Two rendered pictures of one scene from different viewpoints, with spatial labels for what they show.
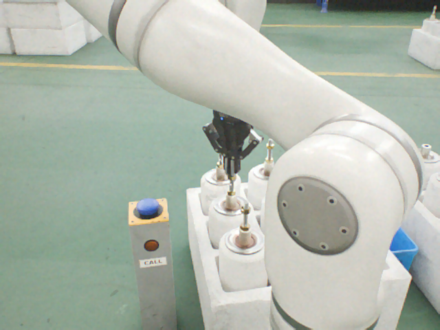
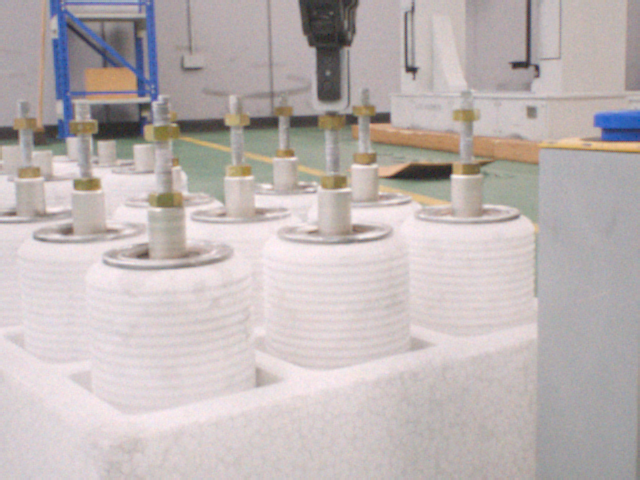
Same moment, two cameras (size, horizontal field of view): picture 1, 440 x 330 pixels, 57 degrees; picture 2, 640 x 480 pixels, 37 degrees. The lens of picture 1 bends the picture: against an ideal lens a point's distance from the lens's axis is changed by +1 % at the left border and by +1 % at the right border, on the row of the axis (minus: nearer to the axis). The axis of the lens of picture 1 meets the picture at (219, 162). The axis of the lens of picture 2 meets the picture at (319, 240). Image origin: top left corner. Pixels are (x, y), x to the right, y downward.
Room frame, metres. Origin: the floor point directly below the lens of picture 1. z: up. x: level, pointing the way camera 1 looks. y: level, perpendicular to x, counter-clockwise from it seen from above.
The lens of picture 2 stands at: (0.96, 0.54, 0.35)
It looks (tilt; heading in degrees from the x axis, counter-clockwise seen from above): 9 degrees down; 246
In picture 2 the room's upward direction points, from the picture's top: 1 degrees counter-clockwise
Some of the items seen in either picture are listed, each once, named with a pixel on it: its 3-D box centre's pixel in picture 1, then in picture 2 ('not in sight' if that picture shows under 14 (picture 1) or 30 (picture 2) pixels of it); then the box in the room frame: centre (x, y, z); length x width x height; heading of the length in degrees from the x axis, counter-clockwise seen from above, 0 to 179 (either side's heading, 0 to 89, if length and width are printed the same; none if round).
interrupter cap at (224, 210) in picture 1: (231, 205); (335, 233); (0.70, -0.02, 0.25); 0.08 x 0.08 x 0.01
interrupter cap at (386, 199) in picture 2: not in sight; (365, 201); (0.61, -0.16, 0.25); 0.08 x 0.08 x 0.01
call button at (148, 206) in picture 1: (148, 207); (631, 129); (0.59, 0.13, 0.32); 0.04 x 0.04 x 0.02
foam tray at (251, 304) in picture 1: (278, 255); (248, 422); (0.72, -0.14, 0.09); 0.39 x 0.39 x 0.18; 11
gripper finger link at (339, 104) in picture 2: (229, 164); (330, 80); (0.70, -0.02, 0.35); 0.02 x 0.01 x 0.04; 147
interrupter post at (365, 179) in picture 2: not in sight; (365, 185); (0.61, -0.16, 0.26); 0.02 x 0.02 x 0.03
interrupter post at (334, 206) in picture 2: (231, 200); (334, 213); (0.70, -0.02, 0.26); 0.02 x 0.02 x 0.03
